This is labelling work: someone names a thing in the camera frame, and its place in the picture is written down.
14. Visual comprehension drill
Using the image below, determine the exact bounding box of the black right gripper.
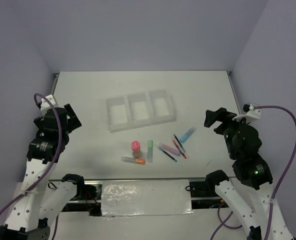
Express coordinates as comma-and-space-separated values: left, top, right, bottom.
203, 105, 250, 158

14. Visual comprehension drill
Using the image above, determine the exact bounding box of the blue highlighter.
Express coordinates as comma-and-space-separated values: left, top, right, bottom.
179, 126, 196, 143

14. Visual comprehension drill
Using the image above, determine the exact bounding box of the pink capped glue bottle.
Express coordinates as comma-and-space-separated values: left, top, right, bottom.
130, 140, 141, 159

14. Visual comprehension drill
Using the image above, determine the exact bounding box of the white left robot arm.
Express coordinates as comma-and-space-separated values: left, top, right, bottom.
0, 104, 86, 240

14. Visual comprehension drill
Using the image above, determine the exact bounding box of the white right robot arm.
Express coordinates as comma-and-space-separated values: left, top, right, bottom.
203, 104, 294, 240

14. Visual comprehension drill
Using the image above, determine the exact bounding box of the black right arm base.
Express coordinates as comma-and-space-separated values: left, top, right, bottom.
189, 179, 216, 198

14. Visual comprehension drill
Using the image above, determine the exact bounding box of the dark blue pen refill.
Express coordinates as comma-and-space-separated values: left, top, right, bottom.
173, 134, 189, 159

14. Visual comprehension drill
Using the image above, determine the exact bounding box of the red pen refill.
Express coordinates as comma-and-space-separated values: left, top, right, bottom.
169, 136, 187, 159

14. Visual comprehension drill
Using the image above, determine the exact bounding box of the white three-compartment tray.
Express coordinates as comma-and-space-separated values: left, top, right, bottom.
103, 89, 176, 133

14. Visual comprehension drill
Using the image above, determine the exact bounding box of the purple highlighter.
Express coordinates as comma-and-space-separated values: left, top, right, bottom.
158, 142, 181, 157

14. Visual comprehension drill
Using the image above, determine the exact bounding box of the orange capped highlighter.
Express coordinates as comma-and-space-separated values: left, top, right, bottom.
121, 156, 146, 165

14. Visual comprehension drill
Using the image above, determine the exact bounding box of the green capped highlighter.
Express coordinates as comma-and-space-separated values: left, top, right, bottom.
147, 139, 154, 163

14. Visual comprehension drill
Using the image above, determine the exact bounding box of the silver foil tape sheet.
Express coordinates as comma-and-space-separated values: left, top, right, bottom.
101, 179, 194, 217

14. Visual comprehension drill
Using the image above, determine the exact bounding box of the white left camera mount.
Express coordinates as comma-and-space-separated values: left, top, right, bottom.
37, 94, 58, 113

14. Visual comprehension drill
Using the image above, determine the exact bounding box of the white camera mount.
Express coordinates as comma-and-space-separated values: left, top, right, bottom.
37, 94, 58, 113
232, 103, 261, 124

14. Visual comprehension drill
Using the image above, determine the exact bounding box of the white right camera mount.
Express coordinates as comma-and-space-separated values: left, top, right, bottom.
232, 103, 261, 124

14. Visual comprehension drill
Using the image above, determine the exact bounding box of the aluminium table edge rail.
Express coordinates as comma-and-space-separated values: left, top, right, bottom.
226, 71, 241, 113

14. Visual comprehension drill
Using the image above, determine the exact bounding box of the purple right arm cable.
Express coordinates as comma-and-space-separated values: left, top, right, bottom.
210, 105, 296, 240

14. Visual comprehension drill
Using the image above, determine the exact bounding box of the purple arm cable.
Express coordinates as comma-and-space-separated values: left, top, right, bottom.
0, 93, 64, 236
210, 105, 296, 240

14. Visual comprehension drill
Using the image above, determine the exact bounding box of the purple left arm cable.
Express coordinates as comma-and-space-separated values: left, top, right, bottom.
0, 93, 64, 236

